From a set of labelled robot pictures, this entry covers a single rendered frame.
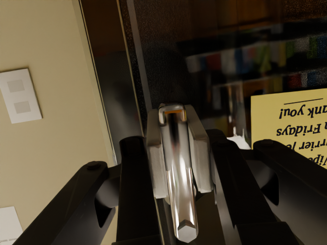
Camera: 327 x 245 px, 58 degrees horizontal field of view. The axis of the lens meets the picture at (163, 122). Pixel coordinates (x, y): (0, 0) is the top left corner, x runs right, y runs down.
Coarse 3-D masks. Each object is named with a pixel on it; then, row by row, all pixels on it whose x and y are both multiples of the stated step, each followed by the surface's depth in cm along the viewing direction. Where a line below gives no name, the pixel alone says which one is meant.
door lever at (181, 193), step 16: (160, 112) 16; (176, 112) 16; (160, 128) 17; (176, 128) 17; (176, 144) 17; (176, 160) 17; (176, 176) 17; (192, 176) 18; (176, 192) 18; (192, 192) 18; (176, 208) 18; (192, 208) 18; (176, 224) 18; (192, 224) 18
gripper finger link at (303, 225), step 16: (256, 144) 13; (272, 144) 13; (272, 160) 12; (288, 160) 11; (304, 160) 11; (288, 176) 11; (304, 176) 10; (320, 176) 10; (272, 192) 13; (288, 192) 11; (304, 192) 10; (320, 192) 9; (272, 208) 12; (288, 208) 11; (304, 208) 10; (320, 208) 9; (288, 224) 11; (304, 224) 10; (320, 224) 9; (304, 240) 10; (320, 240) 9
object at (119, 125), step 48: (96, 0) 19; (144, 0) 19; (192, 0) 19; (240, 0) 20; (288, 0) 20; (96, 48) 20; (144, 48) 20; (192, 48) 20; (240, 48) 20; (288, 48) 21; (144, 96) 21; (192, 96) 21; (240, 96) 21; (240, 144) 22; (192, 240) 25
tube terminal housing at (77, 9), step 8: (72, 0) 20; (80, 16) 21; (80, 24) 21; (80, 32) 21; (88, 48) 21; (88, 56) 21; (88, 64) 22; (96, 88) 22; (96, 96) 22; (96, 104) 22; (104, 120) 23; (104, 128) 23; (104, 136) 23; (112, 152) 24; (112, 160) 24
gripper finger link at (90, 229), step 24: (96, 168) 13; (72, 192) 11; (96, 192) 12; (48, 216) 10; (72, 216) 10; (96, 216) 11; (24, 240) 9; (48, 240) 8; (72, 240) 9; (96, 240) 11
